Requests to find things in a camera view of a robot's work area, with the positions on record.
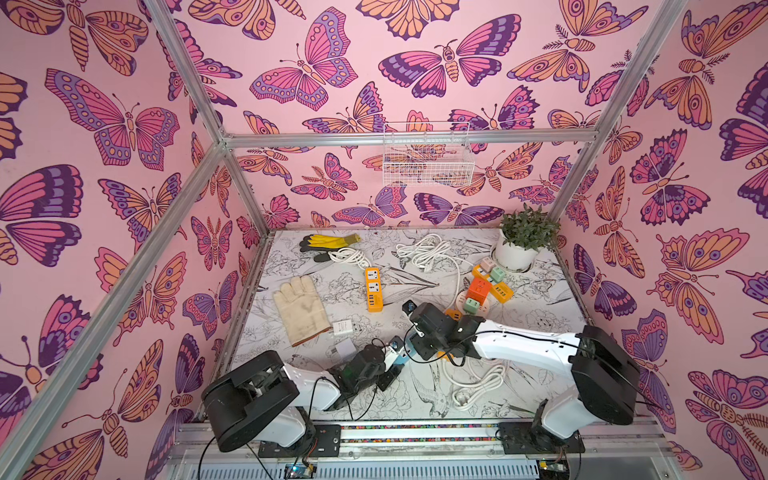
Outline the white paper leaflet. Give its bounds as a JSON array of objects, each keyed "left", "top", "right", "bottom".
[{"left": 331, "top": 338, "right": 358, "bottom": 362}]

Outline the round beige power strip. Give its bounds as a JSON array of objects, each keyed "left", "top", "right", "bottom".
[{"left": 454, "top": 290, "right": 498, "bottom": 318}]

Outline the potted green plant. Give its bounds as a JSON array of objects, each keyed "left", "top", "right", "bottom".
[{"left": 494, "top": 203, "right": 561, "bottom": 271}]

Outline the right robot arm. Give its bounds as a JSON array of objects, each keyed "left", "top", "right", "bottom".
[{"left": 402, "top": 300, "right": 640, "bottom": 442}]

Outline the beige cotton glove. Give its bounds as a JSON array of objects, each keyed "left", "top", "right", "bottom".
[{"left": 273, "top": 276, "right": 332, "bottom": 347}]

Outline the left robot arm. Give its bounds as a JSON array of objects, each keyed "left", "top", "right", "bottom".
[{"left": 202, "top": 336, "right": 405, "bottom": 453}]

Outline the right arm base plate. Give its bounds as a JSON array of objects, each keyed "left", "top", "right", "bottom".
[{"left": 495, "top": 421, "right": 585, "bottom": 455}]

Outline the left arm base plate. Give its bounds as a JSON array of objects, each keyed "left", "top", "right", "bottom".
[{"left": 258, "top": 424, "right": 342, "bottom": 459}]

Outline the aluminium frame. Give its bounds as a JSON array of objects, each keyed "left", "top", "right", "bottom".
[{"left": 1, "top": 1, "right": 686, "bottom": 479}]

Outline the green charger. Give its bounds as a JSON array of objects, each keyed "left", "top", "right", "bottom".
[{"left": 458, "top": 298, "right": 483, "bottom": 315}]

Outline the blue power strip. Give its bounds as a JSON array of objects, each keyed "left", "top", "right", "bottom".
[{"left": 393, "top": 347, "right": 410, "bottom": 365}]

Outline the white pink cable front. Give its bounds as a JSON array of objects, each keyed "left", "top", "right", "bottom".
[{"left": 440, "top": 357, "right": 508, "bottom": 412}]

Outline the white cable coil left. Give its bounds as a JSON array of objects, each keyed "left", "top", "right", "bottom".
[{"left": 314, "top": 248, "right": 376, "bottom": 269}]

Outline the yellow black work glove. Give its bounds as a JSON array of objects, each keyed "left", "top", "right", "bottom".
[{"left": 299, "top": 234, "right": 361, "bottom": 252}]

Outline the orange cube socket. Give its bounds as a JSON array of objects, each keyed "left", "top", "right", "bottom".
[{"left": 466, "top": 277, "right": 492, "bottom": 305}]

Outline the white cable bundle back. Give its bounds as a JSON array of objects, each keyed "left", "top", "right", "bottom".
[{"left": 395, "top": 233, "right": 469, "bottom": 301}]

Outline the white wire basket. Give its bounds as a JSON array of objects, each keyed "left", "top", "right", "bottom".
[{"left": 380, "top": 121, "right": 476, "bottom": 188}]

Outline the yellow power strip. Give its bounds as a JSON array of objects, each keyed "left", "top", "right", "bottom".
[
  {"left": 365, "top": 267, "right": 384, "bottom": 313},
  {"left": 444, "top": 309, "right": 463, "bottom": 321},
  {"left": 472, "top": 257, "right": 514, "bottom": 304}
]

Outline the white charger plug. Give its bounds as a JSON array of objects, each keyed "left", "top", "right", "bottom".
[{"left": 332, "top": 319, "right": 354, "bottom": 337}]

